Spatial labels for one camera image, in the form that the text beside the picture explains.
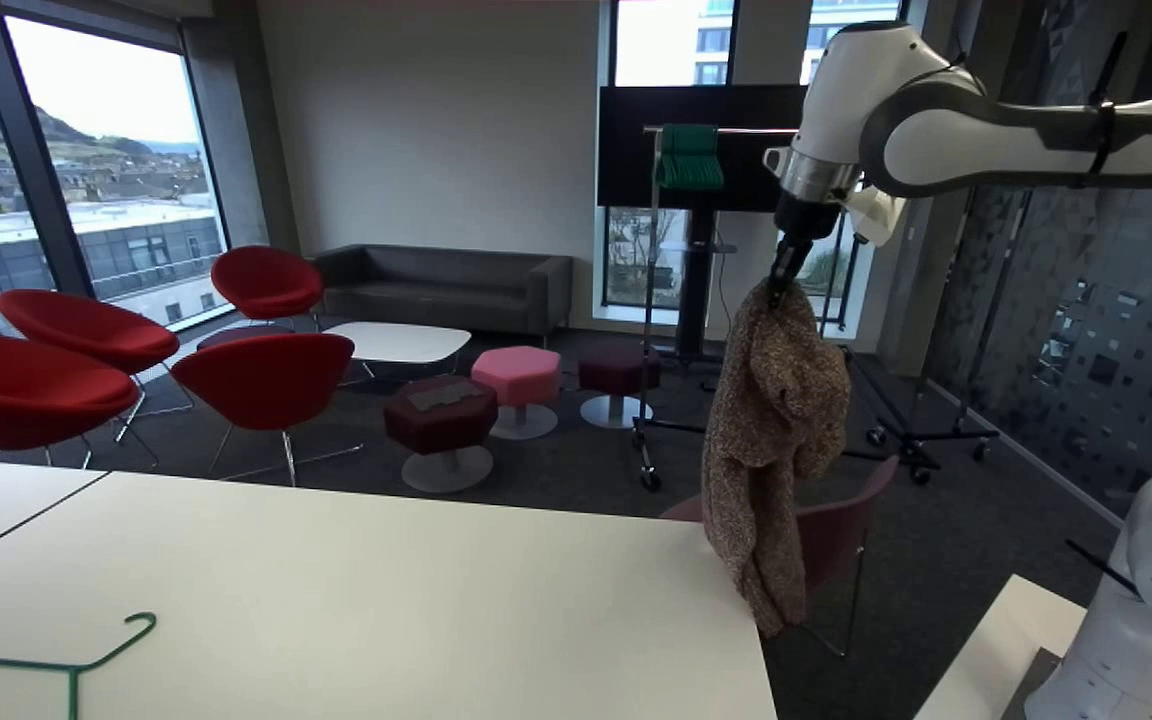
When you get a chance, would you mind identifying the brown speckled clothing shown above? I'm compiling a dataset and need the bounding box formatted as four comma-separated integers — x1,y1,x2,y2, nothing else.
701,284,852,634

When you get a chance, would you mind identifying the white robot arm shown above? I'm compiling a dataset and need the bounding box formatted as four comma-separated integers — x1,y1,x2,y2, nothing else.
772,20,1152,250

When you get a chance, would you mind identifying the small maroon stool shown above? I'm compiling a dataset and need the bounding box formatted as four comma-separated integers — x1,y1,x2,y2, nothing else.
581,346,658,428

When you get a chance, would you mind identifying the pink hexagonal stool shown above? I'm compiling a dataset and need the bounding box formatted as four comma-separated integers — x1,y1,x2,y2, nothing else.
473,344,558,441

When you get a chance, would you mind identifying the dark grey sofa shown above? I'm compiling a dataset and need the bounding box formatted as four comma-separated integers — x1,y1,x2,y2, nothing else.
315,245,572,341

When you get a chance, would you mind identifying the black clothes rack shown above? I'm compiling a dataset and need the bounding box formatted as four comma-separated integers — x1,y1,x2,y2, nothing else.
624,118,809,494

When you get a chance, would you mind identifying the dark maroon round stool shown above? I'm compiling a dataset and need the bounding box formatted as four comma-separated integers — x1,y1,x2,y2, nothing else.
385,374,495,493

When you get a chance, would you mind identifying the white low coffee table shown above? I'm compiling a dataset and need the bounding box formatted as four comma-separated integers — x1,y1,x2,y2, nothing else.
330,320,473,371

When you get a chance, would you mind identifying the green hanging garment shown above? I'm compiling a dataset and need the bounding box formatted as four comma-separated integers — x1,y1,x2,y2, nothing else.
655,125,725,190

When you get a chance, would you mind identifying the black tv screen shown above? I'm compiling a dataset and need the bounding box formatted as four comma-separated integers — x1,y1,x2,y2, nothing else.
597,83,803,211

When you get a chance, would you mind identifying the red lounge chair front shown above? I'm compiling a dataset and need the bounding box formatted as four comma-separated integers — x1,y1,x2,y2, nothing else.
172,333,350,480

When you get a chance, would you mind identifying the red lounge chair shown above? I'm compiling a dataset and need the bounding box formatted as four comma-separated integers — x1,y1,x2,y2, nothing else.
172,333,350,480
0,336,136,452
0,287,181,378
210,249,322,320

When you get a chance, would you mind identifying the maroon chair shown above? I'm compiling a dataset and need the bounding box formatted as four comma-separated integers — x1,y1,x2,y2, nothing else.
662,452,903,663

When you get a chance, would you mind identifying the red lounge chair middle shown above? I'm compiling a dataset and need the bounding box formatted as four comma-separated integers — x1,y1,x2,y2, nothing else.
210,249,322,320

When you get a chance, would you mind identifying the red lounge chair left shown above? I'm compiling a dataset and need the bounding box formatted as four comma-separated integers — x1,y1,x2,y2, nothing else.
0,287,181,378

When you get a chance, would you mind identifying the red lounge chair right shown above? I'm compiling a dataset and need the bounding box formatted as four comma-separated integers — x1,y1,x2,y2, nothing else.
0,336,136,452

